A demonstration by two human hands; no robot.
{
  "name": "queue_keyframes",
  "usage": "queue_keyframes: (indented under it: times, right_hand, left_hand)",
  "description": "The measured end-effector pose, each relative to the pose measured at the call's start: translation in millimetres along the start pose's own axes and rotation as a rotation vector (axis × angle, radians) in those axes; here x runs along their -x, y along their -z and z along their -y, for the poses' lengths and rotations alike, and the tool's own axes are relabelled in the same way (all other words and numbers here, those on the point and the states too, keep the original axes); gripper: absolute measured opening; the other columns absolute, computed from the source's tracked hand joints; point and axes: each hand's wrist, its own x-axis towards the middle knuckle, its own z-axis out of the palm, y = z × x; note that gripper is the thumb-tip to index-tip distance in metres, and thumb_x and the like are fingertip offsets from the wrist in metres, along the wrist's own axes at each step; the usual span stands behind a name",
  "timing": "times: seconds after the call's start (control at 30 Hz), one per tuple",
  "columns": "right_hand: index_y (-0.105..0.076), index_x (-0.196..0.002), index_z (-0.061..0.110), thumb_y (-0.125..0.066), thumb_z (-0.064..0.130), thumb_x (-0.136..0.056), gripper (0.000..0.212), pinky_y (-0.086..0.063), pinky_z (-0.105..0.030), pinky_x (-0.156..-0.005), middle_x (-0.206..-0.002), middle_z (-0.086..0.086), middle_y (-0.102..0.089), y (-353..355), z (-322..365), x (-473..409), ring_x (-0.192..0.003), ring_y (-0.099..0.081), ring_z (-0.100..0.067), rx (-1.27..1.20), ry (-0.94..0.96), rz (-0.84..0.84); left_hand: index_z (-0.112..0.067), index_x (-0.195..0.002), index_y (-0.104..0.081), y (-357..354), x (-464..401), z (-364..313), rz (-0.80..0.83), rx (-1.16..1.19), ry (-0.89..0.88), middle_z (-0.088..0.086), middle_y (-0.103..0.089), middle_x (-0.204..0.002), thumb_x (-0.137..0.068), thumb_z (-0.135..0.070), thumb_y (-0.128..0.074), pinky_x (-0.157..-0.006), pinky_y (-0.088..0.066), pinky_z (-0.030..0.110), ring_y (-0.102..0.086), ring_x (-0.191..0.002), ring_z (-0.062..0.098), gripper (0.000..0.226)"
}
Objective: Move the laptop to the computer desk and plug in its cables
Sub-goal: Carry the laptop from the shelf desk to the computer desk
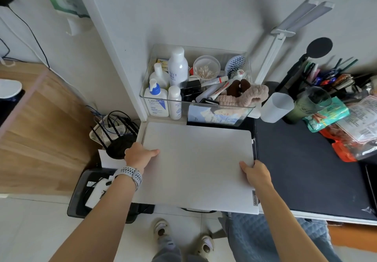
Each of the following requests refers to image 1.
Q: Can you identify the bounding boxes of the person's right hand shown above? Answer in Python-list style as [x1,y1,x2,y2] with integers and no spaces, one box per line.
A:
[239,160,275,190]

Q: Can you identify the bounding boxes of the person's left hand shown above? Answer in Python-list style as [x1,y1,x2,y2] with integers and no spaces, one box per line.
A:
[124,142,160,175]

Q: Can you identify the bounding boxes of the silver laptop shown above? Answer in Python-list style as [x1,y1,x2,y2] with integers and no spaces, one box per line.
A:
[131,121,260,215]

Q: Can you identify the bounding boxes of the person's left forearm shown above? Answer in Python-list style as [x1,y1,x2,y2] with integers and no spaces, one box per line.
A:
[48,175,139,262]

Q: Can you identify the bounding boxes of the person's right forearm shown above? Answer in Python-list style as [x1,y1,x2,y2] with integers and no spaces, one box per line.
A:
[253,181,330,262]

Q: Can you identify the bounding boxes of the plain black desk pad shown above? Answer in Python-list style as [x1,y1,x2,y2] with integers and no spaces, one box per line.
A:
[253,81,377,221]

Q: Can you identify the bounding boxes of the white mouse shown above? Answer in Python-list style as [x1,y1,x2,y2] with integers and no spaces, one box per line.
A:
[0,78,23,99]

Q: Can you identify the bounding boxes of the white shelf desk unit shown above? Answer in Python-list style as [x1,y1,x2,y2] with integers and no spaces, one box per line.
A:
[70,0,377,226]

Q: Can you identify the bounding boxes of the white folding desk lamp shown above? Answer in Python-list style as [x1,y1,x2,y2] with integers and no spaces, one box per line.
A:
[249,0,335,120]

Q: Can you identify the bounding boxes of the white perforated wristwatch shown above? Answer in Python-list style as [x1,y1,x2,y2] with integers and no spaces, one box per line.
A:
[113,166,143,191]

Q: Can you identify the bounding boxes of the black router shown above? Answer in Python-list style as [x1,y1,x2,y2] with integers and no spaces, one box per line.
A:
[90,110,141,160]

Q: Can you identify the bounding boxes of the clear storage bin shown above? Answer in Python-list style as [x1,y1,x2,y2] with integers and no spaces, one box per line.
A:
[140,44,257,127]

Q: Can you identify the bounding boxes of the white paper on printer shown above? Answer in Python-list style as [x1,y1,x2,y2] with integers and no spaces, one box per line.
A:
[84,176,114,209]

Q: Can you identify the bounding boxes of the white pump bottle blue cap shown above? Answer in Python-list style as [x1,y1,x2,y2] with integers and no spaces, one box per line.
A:
[143,78,170,118]

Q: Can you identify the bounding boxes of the small white bottle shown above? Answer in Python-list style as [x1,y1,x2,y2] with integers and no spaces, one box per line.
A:
[167,85,183,120]

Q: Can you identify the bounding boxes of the black printer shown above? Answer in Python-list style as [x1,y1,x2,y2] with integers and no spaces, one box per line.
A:
[67,168,155,224]

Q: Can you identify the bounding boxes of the frosted plastic cup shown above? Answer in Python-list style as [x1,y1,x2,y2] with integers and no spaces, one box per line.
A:
[260,92,295,124]

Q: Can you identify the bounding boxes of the beige slipper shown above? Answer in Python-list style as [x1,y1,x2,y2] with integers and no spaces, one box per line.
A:
[195,235,216,260]
[153,219,170,240]

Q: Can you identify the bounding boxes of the blue white card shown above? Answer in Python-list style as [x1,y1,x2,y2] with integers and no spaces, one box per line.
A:
[187,103,249,126]

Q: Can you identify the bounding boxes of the pink fluffy headband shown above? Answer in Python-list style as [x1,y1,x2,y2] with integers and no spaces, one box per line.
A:
[216,84,269,117]

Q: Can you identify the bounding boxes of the white round-cap bottle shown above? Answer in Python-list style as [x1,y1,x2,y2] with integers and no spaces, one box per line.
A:
[149,62,170,90]

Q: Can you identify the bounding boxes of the black square box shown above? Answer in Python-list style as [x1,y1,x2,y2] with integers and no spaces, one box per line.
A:
[180,78,203,103]

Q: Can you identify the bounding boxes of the dark green cup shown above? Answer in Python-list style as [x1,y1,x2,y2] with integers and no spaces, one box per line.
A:
[283,87,333,125]

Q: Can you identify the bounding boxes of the orange packet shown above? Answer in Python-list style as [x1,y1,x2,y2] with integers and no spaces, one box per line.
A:
[319,128,359,163]

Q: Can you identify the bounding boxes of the brown plush scrunchie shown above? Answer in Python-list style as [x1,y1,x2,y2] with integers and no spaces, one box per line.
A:
[227,78,251,98]

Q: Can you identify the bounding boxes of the green snack packet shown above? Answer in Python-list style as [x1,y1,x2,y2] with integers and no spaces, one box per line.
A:
[302,96,351,133]

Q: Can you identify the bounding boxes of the white tube red print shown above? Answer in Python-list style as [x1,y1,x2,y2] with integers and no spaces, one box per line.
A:
[196,80,236,104]

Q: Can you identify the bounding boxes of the tall white bottle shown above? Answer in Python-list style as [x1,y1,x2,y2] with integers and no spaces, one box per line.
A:
[168,46,189,88]

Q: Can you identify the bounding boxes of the light grey trousers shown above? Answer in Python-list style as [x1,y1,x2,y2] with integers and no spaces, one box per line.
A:
[152,237,210,262]

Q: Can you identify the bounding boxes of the clear cotton swab jar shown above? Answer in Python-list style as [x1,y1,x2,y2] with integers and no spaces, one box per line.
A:
[193,55,221,84]

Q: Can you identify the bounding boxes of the blue white hair brush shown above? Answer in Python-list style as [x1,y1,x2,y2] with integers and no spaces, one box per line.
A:
[224,54,247,80]

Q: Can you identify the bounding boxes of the orange brown furniture panel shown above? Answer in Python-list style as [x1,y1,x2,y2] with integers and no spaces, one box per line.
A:
[327,222,377,253]

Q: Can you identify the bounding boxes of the black tablet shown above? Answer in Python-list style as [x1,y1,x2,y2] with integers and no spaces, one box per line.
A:
[364,163,377,211]

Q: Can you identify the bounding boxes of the clear labelled snack bag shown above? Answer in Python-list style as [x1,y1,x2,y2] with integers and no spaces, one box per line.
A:
[335,95,377,161]

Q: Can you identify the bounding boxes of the black round-head stand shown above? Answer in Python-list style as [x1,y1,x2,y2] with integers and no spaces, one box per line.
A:
[274,37,333,92]

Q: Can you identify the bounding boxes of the black adapter cord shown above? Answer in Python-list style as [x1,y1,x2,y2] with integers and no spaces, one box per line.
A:
[8,4,51,69]

